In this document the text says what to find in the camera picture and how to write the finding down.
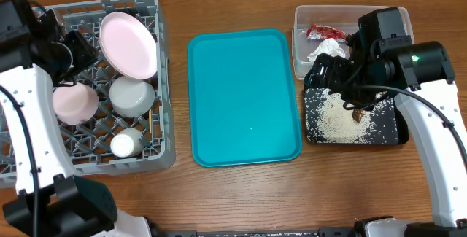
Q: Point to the pink bowl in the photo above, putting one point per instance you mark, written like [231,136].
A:
[76,104]

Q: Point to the clear plastic bin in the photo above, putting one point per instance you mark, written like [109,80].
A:
[342,17]

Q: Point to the white rice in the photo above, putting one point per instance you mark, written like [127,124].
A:
[339,120]

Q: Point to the black waste tray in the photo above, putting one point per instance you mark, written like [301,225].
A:
[365,135]

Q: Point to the white paper cup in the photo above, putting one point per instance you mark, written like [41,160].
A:
[126,143]

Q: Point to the grey plastic dish rack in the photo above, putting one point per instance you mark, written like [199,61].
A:
[88,144]

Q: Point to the white tissue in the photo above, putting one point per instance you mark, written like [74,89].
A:
[329,47]

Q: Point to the brown food piece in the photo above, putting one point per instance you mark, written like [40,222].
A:
[357,115]

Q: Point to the red candy wrapper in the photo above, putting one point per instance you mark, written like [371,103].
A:
[321,32]

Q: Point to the white round plate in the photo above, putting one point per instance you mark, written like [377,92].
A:
[128,46]

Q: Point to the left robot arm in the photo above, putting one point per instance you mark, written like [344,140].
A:
[37,55]

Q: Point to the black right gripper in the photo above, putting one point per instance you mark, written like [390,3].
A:
[336,65]

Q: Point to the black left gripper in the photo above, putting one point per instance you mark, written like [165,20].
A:
[85,50]

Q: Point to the teal plastic tray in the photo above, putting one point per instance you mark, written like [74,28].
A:
[242,99]

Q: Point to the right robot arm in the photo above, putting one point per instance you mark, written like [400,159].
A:
[420,79]

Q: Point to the grey round bowl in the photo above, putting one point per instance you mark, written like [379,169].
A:
[131,97]

